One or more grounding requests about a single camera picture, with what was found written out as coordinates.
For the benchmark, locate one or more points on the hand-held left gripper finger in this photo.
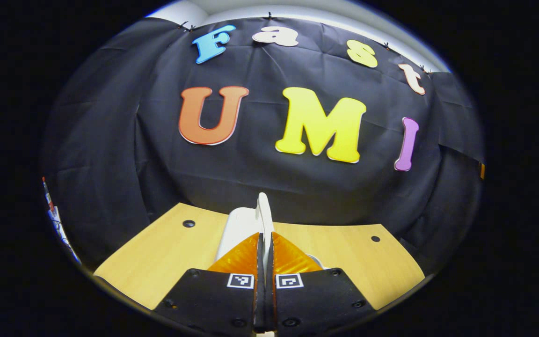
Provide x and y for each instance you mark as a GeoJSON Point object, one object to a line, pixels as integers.
{"type": "Point", "coordinates": [270, 299]}
{"type": "Point", "coordinates": [259, 299]}

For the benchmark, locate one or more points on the white suitcase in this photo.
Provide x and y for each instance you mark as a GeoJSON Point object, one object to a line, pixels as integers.
{"type": "Point", "coordinates": [241, 224]}

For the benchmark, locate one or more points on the white printed sheet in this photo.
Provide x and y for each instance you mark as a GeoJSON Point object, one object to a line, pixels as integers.
{"type": "Point", "coordinates": [56, 220]}

